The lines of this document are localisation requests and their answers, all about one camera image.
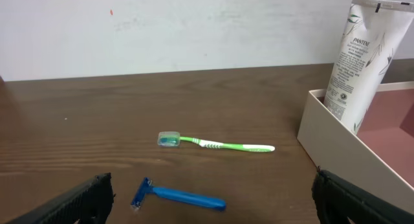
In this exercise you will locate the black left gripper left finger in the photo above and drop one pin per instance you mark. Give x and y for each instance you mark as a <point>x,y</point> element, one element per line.
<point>89,202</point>

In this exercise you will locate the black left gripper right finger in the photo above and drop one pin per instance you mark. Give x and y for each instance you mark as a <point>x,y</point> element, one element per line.
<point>341,202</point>

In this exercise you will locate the white Pantene tube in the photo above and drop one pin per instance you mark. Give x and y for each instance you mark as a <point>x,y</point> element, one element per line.
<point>371,37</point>

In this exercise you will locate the white box pink interior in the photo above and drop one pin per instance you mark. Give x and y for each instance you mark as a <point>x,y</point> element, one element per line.
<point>379,158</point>

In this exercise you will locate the blue disposable razor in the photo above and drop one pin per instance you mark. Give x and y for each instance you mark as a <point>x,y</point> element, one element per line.
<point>146,187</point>

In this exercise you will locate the green white toothbrush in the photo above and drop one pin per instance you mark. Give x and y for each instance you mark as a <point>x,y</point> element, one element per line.
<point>172,139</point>

